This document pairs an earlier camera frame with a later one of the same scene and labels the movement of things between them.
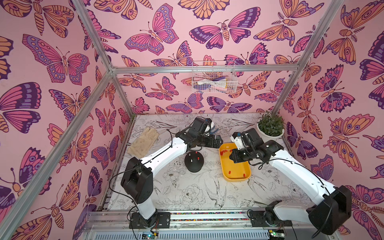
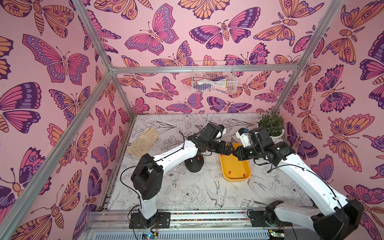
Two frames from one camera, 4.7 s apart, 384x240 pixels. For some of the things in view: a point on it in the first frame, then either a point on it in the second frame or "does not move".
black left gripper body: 207,142 → 219,148
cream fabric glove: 141,146 does not move
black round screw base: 194,161 does not move
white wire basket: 214,82 does not move
